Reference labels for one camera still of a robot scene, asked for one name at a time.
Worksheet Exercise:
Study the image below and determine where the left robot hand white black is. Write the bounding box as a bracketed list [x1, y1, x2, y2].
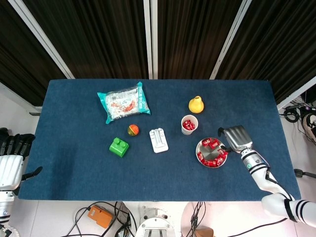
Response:
[0, 133, 43, 191]

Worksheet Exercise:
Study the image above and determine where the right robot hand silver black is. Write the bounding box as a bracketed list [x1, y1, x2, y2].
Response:
[217, 125, 254, 153]

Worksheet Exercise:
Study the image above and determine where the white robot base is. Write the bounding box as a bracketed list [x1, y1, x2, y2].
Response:
[135, 206, 176, 237]

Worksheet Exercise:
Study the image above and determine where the silver metal plate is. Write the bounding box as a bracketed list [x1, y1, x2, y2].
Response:
[196, 137, 228, 168]

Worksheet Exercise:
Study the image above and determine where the white paper cup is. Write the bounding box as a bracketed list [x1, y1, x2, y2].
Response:
[181, 115, 199, 136]

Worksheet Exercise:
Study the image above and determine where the yellow pear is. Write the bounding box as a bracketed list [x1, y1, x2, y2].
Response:
[188, 95, 205, 115]

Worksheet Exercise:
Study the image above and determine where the black stand foot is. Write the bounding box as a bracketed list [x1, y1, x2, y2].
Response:
[293, 168, 316, 179]

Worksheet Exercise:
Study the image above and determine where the beige and black gear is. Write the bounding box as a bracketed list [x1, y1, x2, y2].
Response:
[301, 114, 316, 143]

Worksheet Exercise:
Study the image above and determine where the white phone stand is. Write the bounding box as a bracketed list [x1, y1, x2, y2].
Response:
[149, 127, 169, 154]

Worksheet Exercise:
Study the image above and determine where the white round disc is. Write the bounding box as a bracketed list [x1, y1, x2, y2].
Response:
[181, 201, 215, 237]

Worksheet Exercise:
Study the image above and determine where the blue table cloth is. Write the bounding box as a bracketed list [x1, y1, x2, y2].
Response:
[18, 79, 302, 202]

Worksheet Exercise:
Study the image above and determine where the brown object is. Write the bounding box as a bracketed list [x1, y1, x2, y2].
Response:
[195, 227, 214, 237]

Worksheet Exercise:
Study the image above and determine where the orange box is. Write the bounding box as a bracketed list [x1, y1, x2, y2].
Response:
[87, 204, 114, 229]

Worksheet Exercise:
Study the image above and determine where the dark curtain panel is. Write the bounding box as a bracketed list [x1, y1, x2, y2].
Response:
[0, 0, 67, 107]
[157, 0, 244, 80]
[23, 0, 149, 79]
[217, 0, 316, 105]

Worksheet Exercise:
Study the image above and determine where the orange green ball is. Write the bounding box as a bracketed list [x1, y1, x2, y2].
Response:
[127, 124, 140, 137]

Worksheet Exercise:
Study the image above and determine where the green building block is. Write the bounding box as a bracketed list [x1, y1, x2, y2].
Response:
[109, 137, 130, 158]

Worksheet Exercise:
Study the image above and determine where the teal snack bag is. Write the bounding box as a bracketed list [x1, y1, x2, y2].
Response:
[96, 81, 151, 125]

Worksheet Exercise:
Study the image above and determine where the black cable coil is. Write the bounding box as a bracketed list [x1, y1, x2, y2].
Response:
[283, 105, 301, 122]

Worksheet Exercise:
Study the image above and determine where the white frame beam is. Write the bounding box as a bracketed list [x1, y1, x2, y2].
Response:
[276, 77, 316, 111]
[0, 81, 43, 114]

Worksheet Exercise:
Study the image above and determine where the black cable bundle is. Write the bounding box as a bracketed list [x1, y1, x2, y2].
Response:
[189, 201, 207, 237]

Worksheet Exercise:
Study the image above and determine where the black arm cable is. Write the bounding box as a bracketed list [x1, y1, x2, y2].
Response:
[212, 217, 289, 237]

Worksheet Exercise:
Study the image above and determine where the white frame post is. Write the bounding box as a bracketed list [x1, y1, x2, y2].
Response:
[150, 0, 158, 79]
[209, 0, 253, 80]
[8, 0, 76, 79]
[143, 0, 153, 79]

